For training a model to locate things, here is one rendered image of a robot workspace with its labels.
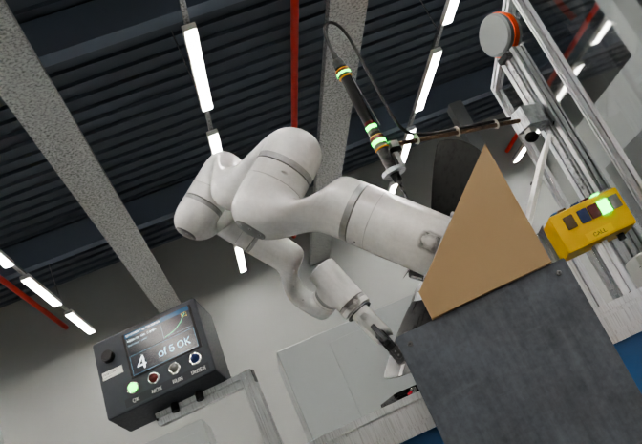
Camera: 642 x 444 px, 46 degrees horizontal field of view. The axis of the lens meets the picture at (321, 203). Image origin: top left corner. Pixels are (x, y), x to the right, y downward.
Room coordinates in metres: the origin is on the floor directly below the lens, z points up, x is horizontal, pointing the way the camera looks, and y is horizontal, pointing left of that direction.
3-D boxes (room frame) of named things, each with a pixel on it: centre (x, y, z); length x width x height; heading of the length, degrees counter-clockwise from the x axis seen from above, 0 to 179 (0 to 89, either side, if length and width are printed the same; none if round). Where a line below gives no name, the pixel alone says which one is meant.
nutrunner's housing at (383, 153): (2.03, -0.23, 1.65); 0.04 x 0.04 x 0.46
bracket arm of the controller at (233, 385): (1.69, 0.41, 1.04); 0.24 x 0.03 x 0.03; 89
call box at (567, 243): (1.67, -0.51, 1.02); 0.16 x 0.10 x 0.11; 89
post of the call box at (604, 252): (1.67, -0.51, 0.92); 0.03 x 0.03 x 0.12; 89
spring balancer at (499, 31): (2.44, -0.82, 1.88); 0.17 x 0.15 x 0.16; 179
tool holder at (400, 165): (2.04, -0.23, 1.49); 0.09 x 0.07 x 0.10; 124
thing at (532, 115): (2.38, -0.75, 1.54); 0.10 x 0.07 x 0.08; 124
